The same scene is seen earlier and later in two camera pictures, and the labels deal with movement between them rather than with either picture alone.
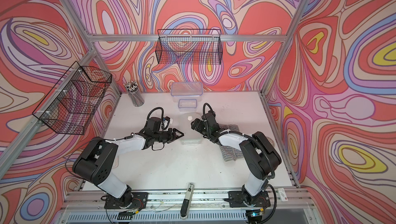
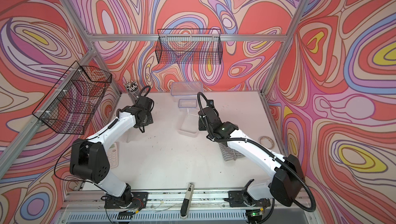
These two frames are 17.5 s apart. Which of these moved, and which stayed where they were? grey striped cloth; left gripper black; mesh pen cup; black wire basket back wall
Moved: left gripper black
Stayed: black wire basket back wall; grey striped cloth; mesh pen cup
